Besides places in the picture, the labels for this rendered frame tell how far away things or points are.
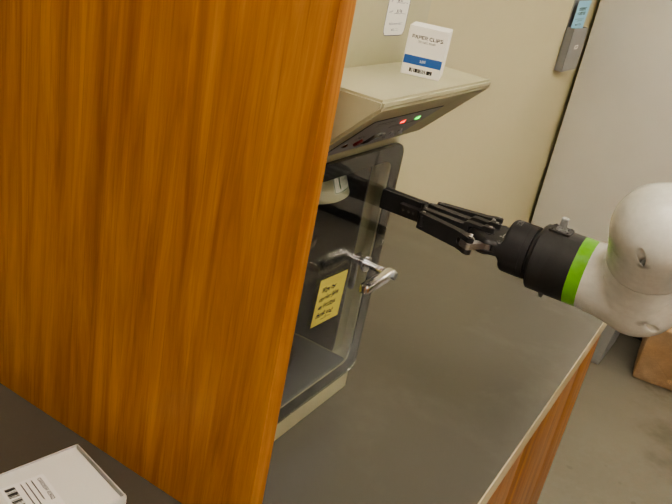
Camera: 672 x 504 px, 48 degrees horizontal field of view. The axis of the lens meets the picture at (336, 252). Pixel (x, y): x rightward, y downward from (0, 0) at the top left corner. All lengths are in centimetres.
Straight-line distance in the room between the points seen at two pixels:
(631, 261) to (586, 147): 306
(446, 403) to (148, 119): 75
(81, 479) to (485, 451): 62
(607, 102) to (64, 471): 329
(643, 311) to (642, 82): 294
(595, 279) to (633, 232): 13
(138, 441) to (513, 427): 64
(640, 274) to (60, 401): 80
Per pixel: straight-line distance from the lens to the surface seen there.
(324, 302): 108
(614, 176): 395
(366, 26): 96
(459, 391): 141
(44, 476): 104
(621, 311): 99
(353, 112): 81
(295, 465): 115
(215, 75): 81
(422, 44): 97
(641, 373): 380
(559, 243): 101
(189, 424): 98
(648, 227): 88
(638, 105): 388
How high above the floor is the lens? 167
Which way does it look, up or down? 24 degrees down
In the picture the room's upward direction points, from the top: 11 degrees clockwise
